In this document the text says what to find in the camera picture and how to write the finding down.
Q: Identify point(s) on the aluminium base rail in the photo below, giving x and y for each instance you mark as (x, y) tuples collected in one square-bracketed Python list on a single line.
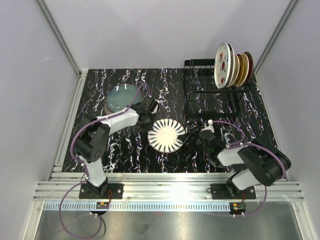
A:
[(149, 187)]

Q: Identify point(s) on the cream plate with black sprig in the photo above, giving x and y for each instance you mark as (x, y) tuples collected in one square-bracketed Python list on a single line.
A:
[(246, 68)]

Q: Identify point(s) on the blue glazed plate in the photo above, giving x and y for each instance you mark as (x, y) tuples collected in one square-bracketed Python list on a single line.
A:
[(123, 93)]

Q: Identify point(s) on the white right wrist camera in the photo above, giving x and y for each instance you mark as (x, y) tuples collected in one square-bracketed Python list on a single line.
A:
[(208, 126)]

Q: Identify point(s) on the white slotted cable duct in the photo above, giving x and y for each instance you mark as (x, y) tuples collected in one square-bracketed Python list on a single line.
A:
[(130, 206)]

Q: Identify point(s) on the amber patterned glass plate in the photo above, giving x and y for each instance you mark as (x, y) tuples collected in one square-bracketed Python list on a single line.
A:
[(241, 72)]

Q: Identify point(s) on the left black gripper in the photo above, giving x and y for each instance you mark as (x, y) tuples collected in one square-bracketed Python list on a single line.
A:
[(148, 127)]

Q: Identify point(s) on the dark green rimmed plate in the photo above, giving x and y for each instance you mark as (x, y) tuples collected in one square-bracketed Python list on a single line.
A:
[(232, 63)]

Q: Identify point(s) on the black white striped plate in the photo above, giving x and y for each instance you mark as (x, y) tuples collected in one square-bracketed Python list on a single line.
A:
[(163, 137)]

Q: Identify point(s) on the red floral plate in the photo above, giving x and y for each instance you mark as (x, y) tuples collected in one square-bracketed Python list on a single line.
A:
[(250, 66)]

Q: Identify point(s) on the black wire dish rack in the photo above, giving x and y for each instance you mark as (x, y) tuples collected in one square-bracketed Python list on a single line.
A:
[(203, 100)]

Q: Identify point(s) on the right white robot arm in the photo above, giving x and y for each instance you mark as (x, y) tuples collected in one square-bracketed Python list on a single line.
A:
[(254, 163)]

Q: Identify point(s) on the white watermelon pattern plate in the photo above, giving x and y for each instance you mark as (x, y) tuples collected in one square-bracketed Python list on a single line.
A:
[(222, 65)]

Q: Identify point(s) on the stack of plates under white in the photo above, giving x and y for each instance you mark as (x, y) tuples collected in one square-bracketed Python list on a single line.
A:
[(111, 107)]

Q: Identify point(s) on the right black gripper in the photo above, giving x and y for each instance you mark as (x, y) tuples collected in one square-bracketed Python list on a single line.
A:
[(185, 137)]

